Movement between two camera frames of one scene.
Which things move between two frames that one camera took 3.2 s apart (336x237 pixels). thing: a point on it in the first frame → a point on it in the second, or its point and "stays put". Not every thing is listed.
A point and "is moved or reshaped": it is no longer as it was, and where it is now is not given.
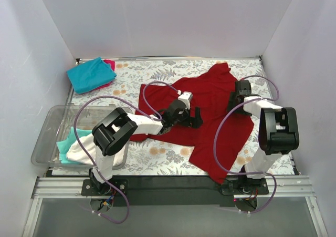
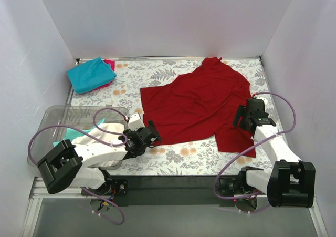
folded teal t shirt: [90, 75] stays put
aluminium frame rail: [54, 187] stays put
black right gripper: [237, 100] → [241, 116]
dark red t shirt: [219, 141] is moved or reshaped
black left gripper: [191, 116] → [151, 135]
